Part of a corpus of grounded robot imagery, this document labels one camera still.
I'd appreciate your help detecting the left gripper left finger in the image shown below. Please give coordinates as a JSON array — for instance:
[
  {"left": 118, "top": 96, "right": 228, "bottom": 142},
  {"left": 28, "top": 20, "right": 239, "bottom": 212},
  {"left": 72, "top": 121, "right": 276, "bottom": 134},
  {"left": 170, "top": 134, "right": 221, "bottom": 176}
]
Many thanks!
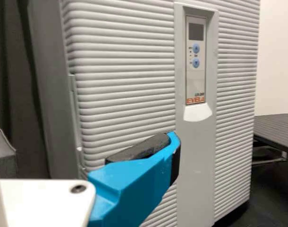
[{"left": 0, "top": 122, "right": 17, "bottom": 177}]

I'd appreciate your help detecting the white incubator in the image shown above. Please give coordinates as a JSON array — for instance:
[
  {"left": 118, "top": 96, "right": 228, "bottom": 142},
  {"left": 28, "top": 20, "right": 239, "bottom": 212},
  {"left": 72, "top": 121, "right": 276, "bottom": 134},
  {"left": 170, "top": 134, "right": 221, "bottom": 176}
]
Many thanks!
[{"left": 25, "top": 0, "right": 85, "bottom": 180}]

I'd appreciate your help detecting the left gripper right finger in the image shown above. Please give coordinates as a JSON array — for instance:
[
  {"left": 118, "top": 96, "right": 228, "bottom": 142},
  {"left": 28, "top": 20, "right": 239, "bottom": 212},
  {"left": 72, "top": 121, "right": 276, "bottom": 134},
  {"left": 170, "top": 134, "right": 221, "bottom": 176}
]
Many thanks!
[{"left": 87, "top": 131, "right": 182, "bottom": 227}]

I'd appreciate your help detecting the black platform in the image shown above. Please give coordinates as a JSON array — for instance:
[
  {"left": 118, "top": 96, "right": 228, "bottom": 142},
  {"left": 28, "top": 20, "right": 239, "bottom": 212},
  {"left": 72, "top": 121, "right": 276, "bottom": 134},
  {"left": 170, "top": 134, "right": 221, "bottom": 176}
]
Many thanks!
[{"left": 254, "top": 113, "right": 288, "bottom": 164}]

